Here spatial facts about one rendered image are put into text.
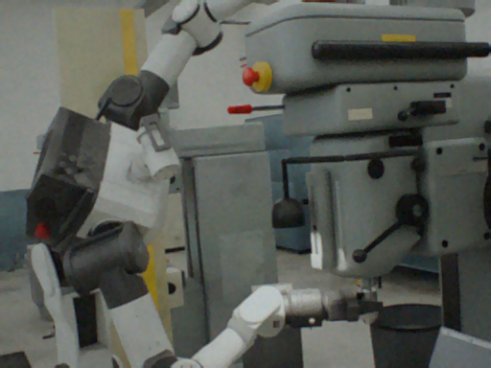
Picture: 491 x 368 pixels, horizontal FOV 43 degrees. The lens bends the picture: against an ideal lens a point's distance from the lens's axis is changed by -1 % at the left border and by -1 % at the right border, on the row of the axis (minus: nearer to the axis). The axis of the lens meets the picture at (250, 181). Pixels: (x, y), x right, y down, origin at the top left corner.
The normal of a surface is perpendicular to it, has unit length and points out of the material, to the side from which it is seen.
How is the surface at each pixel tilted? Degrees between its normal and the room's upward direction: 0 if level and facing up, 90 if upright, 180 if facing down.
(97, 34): 90
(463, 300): 90
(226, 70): 90
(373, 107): 90
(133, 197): 58
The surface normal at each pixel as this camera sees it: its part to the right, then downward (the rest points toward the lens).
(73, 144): 0.53, -0.54
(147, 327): 0.46, -0.20
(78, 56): 0.45, 0.02
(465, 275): -0.89, 0.10
